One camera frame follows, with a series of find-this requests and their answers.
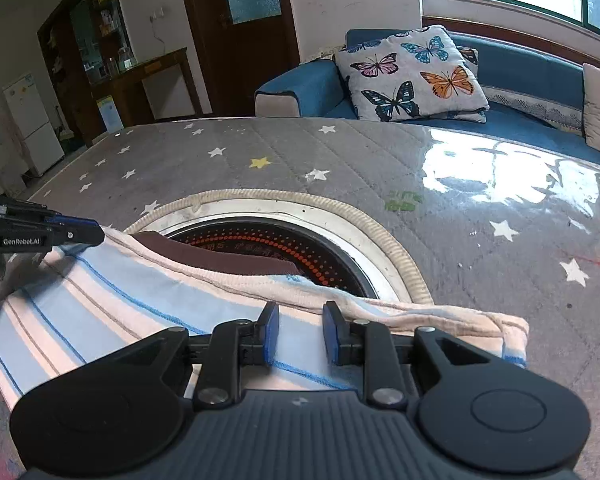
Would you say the striped blue pink shirt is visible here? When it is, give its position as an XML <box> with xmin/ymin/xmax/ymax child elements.
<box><xmin>0</xmin><ymin>230</ymin><xmax>529</xmax><ymax>405</ymax></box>

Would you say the white refrigerator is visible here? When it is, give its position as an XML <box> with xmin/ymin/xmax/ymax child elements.
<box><xmin>3</xmin><ymin>74</ymin><xmax>65</xmax><ymax>177</ymax></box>

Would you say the round black induction cooktop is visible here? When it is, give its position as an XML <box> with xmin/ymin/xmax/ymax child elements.
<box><xmin>125</xmin><ymin>188</ymin><xmax>434</xmax><ymax>306</ymax></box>

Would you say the dark wooden side table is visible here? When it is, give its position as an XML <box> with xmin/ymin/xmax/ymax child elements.
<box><xmin>92</xmin><ymin>46</ymin><xmax>204</xmax><ymax>129</ymax></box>

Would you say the grey star table cover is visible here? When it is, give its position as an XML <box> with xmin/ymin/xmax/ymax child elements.
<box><xmin>0</xmin><ymin>118</ymin><xmax>600</xmax><ymax>479</ymax></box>

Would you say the dark display cabinet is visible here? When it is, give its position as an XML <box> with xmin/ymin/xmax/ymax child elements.
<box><xmin>38</xmin><ymin>0</ymin><xmax>135</xmax><ymax>148</ymax></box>

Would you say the butterfly print cushion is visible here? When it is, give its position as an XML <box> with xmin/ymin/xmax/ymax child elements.
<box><xmin>335</xmin><ymin>25</ymin><xmax>490</xmax><ymax>124</ymax></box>

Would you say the dark wooden door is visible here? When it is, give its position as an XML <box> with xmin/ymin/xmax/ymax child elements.
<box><xmin>184</xmin><ymin>0</ymin><xmax>300</xmax><ymax>116</ymax></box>

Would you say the blue sofa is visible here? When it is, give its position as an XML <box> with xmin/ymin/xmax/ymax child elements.
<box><xmin>254</xmin><ymin>24</ymin><xmax>600</xmax><ymax>165</ymax></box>

